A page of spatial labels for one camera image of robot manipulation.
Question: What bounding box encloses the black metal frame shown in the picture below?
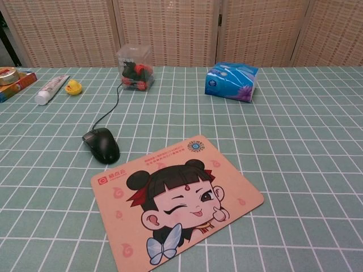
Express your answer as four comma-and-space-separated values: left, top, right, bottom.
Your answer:
0, 16, 22, 67

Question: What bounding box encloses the yellow rubber duck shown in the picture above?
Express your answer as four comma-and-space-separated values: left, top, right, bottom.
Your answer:
65, 79, 83, 96

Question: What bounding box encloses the round gold tin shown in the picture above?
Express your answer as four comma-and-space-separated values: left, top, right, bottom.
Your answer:
0, 66, 20, 87

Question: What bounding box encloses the green grid tablecloth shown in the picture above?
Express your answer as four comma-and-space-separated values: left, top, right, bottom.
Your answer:
0, 66, 363, 272

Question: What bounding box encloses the orange cartoon girl mouse pad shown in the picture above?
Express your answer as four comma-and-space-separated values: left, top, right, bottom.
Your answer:
90, 135, 265, 272

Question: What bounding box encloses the white toothpaste tube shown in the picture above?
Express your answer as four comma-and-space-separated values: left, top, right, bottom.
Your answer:
34, 74, 70, 106

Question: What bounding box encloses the clear plastic box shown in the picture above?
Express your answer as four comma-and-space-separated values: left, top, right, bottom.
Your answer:
117, 44, 156, 92

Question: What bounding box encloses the black cable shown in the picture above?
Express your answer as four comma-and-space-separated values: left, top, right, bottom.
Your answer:
92, 80, 124, 134

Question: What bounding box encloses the black computer mouse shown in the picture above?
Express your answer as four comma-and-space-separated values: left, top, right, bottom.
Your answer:
82, 127, 121, 164

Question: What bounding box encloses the orange blue cardboard box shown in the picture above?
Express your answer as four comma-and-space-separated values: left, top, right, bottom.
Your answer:
0, 71, 39, 103

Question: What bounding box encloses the woven bamboo screen panel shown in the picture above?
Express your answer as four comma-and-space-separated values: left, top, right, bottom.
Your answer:
290, 0, 363, 67
0, 0, 121, 68
112, 0, 222, 67
217, 0, 313, 67

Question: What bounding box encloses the blue tissue pack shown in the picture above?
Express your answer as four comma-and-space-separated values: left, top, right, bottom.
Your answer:
204, 62, 259, 103

